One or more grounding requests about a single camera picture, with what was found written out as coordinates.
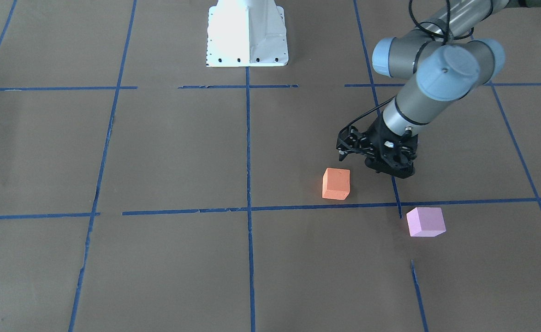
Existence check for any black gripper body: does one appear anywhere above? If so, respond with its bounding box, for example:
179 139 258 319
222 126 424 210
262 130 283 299
365 115 418 179

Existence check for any pink foam block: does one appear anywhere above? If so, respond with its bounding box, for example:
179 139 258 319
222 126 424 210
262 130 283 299
406 207 446 237

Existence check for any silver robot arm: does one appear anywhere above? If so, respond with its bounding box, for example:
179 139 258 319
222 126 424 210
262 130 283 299
357 0 541 179

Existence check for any orange foam block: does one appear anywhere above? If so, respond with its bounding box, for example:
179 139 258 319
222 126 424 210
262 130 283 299
321 167 351 200

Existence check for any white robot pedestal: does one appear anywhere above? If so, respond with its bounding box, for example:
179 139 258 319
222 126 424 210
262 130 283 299
206 0 289 67

